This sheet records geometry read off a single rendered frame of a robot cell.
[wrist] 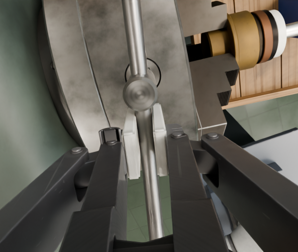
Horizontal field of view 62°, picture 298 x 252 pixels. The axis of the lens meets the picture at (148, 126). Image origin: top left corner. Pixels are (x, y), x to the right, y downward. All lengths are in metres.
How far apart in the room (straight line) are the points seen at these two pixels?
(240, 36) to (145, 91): 0.24
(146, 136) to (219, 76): 0.20
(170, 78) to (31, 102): 0.14
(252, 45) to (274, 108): 1.42
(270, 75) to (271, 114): 1.13
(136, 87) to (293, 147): 0.85
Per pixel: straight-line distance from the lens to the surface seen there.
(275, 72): 0.68
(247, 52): 0.38
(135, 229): 2.13
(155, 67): 0.24
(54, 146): 0.30
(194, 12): 0.37
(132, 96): 0.15
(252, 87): 0.67
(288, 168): 1.01
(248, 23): 0.39
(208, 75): 0.35
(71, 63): 0.25
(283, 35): 0.41
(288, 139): 0.95
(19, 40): 0.29
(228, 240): 0.86
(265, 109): 1.76
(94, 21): 0.25
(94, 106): 0.25
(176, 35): 0.24
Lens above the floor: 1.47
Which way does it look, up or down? 66 degrees down
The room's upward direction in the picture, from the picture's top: 175 degrees clockwise
